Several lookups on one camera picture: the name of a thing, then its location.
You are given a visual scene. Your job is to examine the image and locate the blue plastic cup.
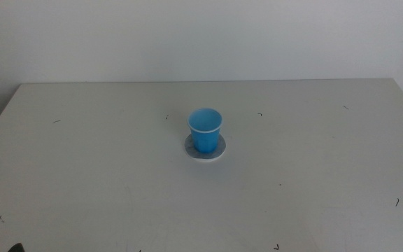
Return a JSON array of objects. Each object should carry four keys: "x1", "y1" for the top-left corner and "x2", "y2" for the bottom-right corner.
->
[{"x1": 187, "y1": 107, "x2": 224, "y2": 154}]

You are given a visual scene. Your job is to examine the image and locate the round grey felt cup mat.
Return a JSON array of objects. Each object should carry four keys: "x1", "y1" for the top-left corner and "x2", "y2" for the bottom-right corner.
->
[{"x1": 183, "y1": 132, "x2": 227, "y2": 165}]

